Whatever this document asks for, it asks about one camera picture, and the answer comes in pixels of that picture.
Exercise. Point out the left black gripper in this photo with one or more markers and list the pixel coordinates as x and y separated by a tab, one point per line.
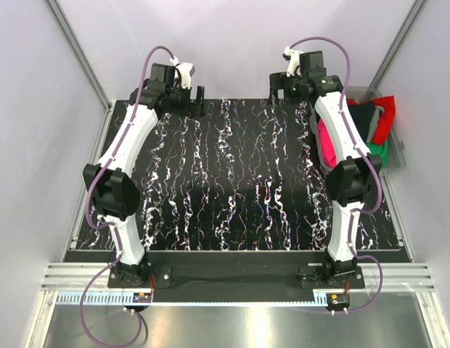
197	108

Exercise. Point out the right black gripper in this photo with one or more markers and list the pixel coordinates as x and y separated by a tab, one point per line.
277	81

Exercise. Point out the pink t shirt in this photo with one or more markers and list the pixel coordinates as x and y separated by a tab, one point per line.
328	152

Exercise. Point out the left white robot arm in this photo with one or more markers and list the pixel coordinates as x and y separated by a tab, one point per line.
112	196

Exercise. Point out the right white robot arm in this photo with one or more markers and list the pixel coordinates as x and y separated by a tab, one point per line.
357	170

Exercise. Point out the black t shirt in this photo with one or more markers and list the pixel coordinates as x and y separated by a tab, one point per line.
362	115

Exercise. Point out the grey t shirt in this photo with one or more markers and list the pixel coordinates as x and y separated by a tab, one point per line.
374	123

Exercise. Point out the red t shirt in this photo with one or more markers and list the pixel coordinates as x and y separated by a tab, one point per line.
386	119

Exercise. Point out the green t shirt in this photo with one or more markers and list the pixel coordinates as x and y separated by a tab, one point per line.
380	150

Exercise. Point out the clear plastic bin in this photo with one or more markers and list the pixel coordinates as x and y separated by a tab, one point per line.
394	155

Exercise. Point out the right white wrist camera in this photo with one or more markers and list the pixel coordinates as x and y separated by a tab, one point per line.
293	58

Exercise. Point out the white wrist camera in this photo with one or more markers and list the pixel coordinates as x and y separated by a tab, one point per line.
183	73
293	58

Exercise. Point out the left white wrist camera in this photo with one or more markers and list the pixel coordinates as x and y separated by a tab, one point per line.
183	73

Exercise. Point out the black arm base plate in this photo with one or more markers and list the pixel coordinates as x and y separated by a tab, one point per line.
303	276

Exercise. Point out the aluminium frame rail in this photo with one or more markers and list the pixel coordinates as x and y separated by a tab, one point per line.
395	277

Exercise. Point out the white cable duct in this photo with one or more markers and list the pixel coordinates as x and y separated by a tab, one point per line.
112	298

